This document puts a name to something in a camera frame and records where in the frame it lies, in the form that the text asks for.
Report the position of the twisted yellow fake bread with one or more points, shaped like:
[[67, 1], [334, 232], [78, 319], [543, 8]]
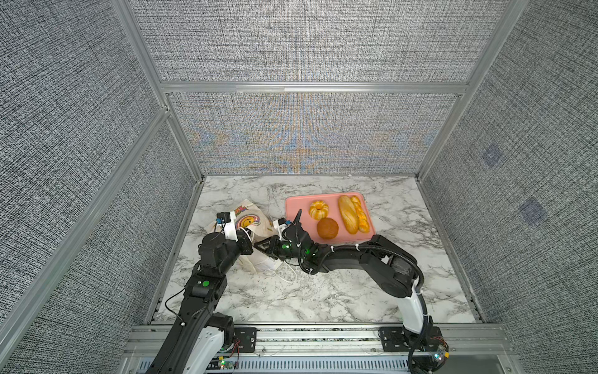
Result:
[[363, 223]]

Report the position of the long golden fake baguette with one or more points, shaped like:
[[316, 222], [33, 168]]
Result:
[[349, 214]]

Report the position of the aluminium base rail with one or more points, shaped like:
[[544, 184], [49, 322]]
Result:
[[349, 348]]

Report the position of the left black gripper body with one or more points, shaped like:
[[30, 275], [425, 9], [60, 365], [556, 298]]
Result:
[[243, 246]]

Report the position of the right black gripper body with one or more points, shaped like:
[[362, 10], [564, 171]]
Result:
[[279, 250]]

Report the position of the round brown fake bun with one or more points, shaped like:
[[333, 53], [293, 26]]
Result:
[[327, 228]]

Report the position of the pink plastic tray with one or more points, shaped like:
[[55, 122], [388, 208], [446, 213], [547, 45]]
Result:
[[309, 224]]

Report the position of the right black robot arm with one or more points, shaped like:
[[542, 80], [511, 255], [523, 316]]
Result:
[[393, 269]]

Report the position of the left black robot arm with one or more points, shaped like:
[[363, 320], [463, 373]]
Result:
[[201, 295]]

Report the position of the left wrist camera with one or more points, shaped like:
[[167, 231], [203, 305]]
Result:
[[225, 223]]

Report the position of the aluminium cage frame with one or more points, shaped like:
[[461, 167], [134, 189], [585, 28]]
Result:
[[472, 125]]

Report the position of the white printed paper bag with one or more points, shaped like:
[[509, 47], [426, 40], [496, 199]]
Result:
[[252, 222]]

